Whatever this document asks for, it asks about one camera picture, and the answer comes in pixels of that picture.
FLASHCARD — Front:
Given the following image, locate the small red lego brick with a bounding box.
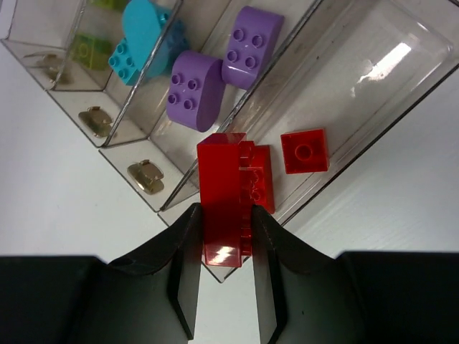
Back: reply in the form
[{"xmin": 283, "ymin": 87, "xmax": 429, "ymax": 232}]
[{"xmin": 280, "ymin": 128, "xmax": 329, "ymax": 174}]

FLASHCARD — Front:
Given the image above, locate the red rounded lego brick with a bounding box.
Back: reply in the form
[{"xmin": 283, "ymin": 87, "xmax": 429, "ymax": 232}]
[{"xmin": 247, "ymin": 145, "xmax": 275, "ymax": 214}]

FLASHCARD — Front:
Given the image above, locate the purple rounded lego brick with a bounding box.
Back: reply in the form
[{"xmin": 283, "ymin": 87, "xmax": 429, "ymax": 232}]
[{"xmin": 166, "ymin": 50, "xmax": 226, "ymax": 133}]

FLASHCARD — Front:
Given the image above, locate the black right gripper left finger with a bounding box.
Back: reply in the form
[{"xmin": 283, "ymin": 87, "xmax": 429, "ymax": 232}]
[{"xmin": 1, "ymin": 204, "xmax": 202, "ymax": 343}]

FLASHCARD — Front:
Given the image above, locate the teal rounded lego brick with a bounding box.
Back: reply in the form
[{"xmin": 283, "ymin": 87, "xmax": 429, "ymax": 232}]
[{"xmin": 121, "ymin": 0, "xmax": 189, "ymax": 78}]

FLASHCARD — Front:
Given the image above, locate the green lego in bin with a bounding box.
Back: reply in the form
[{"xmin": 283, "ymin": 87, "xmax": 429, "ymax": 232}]
[{"xmin": 70, "ymin": 34, "xmax": 113, "ymax": 71}]

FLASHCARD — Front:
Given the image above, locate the green lego brick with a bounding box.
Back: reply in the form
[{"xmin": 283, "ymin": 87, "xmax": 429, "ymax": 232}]
[{"xmin": 88, "ymin": 0, "xmax": 130, "ymax": 12}]

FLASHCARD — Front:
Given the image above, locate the purple orange lego top brick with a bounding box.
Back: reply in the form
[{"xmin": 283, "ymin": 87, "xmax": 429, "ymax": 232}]
[{"xmin": 222, "ymin": 6, "xmax": 284, "ymax": 90}]

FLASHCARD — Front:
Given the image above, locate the small teal lego cube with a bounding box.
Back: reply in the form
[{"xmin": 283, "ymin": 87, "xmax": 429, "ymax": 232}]
[{"xmin": 108, "ymin": 38, "xmax": 140, "ymax": 86}]

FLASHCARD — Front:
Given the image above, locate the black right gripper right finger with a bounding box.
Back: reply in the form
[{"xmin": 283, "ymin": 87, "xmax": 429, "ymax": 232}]
[{"xmin": 252, "ymin": 206, "xmax": 458, "ymax": 343}]

